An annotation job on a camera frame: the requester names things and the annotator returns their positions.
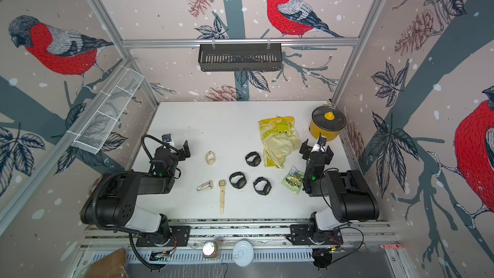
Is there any cream strap analog watch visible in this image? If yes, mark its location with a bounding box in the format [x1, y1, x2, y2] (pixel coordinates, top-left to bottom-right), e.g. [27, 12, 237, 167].
[205, 151, 216, 165]

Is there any yellow green frog towel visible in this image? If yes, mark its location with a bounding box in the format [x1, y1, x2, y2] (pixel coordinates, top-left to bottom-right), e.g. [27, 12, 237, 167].
[258, 117, 302, 169]

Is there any black digital watch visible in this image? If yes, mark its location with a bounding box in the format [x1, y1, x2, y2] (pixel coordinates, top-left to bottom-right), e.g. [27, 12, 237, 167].
[244, 151, 262, 167]
[253, 177, 272, 196]
[229, 171, 247, 189]

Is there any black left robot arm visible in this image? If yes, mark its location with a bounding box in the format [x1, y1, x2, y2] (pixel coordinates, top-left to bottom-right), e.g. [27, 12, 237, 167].
[80, 135, 191, 241]

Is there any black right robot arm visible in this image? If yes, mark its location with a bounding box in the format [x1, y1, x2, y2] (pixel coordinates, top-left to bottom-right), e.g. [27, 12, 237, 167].
[299, 136, 380, 238]

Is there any silver band watch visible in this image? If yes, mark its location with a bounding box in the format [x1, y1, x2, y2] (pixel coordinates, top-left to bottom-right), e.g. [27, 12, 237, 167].
[196, 180, 214, 192]

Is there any green snack packet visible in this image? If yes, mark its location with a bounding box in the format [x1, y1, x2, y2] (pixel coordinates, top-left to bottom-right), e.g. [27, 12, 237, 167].
[282, 166, 305, 194]

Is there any yellow pot with glass lid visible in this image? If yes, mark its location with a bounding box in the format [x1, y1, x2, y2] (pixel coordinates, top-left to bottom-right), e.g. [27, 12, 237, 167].
[309, 105, 347, 142]

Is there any glass spice jar silver lid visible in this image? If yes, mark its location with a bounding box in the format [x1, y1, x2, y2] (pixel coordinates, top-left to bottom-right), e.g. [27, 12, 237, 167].
[202, 241, 219, 259]

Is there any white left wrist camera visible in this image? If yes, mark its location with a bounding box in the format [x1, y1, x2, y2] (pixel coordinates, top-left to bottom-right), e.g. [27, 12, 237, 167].
[162, 134, 174, 144]

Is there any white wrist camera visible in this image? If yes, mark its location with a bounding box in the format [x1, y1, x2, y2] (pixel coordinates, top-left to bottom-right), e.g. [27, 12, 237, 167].
[311, 135, 327, 154]
[162, 134, 174, 144]

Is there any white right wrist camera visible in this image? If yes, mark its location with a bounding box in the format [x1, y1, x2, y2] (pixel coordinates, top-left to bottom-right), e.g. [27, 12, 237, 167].
[311, 135, 327, 154]

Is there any white mesh wall shelf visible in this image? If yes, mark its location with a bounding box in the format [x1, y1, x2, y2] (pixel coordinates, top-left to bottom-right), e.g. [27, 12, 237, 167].
[72, 66, 144, 154]

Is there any black hanging wire basket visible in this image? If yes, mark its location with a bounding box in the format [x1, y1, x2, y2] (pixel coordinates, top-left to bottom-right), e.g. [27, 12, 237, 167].
[198, 43, 283, 72]

